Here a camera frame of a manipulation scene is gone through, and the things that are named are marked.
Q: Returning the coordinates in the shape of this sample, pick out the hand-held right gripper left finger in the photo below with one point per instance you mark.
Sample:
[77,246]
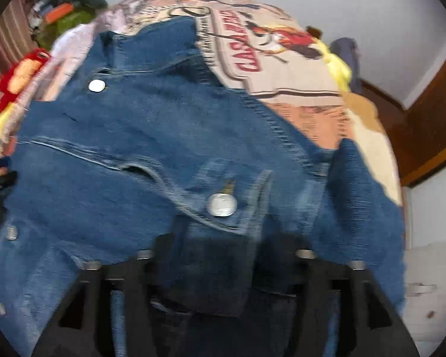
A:
[133,290]

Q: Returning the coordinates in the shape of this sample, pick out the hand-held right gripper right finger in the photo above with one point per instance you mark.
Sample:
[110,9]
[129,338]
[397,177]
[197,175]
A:
[319,297]

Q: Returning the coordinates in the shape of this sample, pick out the red plush toy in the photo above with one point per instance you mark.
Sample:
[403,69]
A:
[18,76]

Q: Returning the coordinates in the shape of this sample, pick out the white cabinet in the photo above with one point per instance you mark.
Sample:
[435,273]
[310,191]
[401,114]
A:
[431,286]

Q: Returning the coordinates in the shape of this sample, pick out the striped curtain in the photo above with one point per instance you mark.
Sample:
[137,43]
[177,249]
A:
[5,33]

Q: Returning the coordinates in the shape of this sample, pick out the white cloth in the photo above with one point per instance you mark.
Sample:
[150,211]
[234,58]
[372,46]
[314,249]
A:
[74,39]

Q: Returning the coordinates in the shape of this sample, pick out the orange box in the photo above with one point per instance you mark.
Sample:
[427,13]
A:
[57,12]

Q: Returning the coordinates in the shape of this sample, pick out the wooden door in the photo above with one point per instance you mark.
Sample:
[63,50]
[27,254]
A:
[423,119]

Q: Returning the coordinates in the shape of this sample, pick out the printed blanket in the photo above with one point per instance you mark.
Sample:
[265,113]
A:
[282,67]

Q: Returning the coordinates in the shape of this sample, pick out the grey-blue cloth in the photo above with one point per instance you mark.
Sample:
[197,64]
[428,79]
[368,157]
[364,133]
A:
[345,54]

